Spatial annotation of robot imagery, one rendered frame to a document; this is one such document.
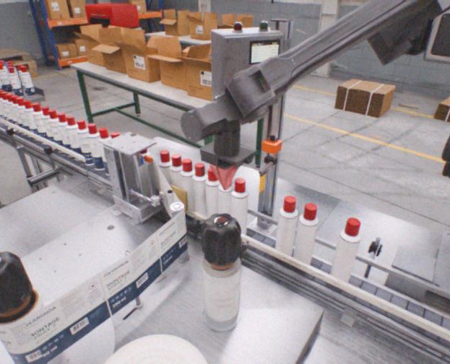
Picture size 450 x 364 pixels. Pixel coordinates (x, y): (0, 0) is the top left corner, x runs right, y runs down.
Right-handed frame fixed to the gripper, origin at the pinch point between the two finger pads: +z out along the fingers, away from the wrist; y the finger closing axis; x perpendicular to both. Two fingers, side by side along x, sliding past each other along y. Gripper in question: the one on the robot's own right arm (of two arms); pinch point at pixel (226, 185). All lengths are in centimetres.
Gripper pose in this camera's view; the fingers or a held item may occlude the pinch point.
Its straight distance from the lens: 74.2
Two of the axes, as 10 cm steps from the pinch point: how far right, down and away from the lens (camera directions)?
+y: 8.0, 3.2, -5.0
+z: -0.1, 8.5, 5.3
